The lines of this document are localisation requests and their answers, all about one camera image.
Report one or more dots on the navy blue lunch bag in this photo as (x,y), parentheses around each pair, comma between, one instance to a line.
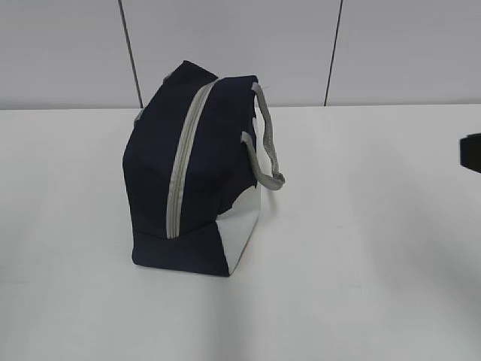
(194,166)

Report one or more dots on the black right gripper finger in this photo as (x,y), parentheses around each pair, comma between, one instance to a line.
(470,151)

